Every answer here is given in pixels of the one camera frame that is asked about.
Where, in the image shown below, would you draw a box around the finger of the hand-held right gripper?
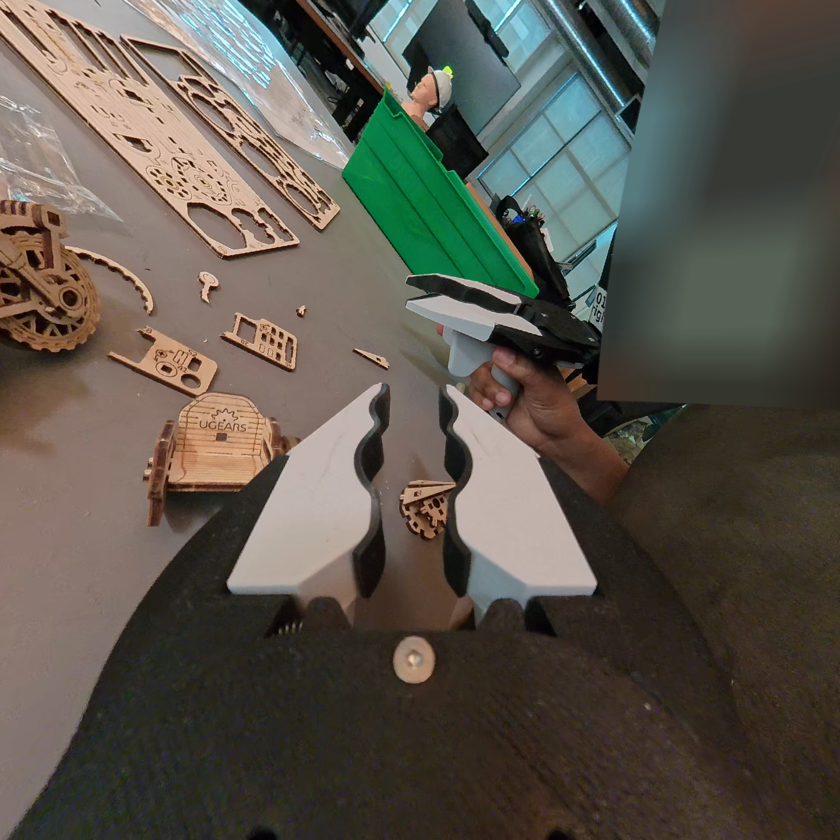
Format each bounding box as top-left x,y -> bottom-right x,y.
406,273 -> 527,309
405,295 -> 536,342

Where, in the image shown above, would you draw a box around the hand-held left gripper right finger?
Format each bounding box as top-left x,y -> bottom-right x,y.
438,384 -> 598,621

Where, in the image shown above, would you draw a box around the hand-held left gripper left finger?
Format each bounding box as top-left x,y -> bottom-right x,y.
226,382 -> 391,614

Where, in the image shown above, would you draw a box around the fan-shaped wooden assembly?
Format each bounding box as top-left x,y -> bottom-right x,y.
399,481 -> 457,542

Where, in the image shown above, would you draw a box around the wooden-top office desk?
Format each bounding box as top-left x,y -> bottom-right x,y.
465,180 -> 572,309

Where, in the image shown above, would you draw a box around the person's right hand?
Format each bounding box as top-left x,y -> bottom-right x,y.
466,348 -> 595,464

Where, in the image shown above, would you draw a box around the black bag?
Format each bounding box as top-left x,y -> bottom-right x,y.
499,210 -> 573,304

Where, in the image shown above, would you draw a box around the wooden sidecar model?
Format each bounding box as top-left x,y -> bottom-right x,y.
142,391 -> 301,528

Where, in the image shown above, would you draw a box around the green plastic bin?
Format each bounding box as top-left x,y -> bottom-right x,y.
341,87 -> 540,301

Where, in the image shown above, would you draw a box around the black office chair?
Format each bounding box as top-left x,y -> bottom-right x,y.
425,105 -> 491,179

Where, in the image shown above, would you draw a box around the small slotted wooden plate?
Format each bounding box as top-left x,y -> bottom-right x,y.
220,312 -> 299,372

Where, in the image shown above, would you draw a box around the mannequin head with helmet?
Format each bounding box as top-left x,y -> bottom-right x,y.
402,64 -> 455,120

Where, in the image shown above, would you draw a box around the large black screen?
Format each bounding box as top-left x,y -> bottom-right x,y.
402,0 -> 524,135

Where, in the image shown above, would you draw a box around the small engraved wooden plate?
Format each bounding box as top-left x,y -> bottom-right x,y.
108,326 -> 219,399

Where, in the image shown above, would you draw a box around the stack of clear plastic sheets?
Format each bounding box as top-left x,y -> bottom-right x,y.
125,0 -> 358,173

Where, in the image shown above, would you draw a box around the curved toothed wooden piece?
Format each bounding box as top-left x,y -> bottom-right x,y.
64,245 -> 156,317

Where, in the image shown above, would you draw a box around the wooden puzzle sheet with gears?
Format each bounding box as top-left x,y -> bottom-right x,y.
0,0 -> 301,260

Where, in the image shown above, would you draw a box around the wooden motorcycle model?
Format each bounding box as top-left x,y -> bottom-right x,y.
0,199 -> 102,353

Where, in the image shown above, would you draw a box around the small clear plastic bag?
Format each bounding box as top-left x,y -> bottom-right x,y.
0,94 -> 123,222

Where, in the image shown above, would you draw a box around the wooden puzzle sheet ring cutouts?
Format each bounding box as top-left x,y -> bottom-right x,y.
120,35 -> 342,232

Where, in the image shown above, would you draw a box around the silver air duct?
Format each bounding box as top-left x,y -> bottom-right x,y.
545,0 -> 657,116

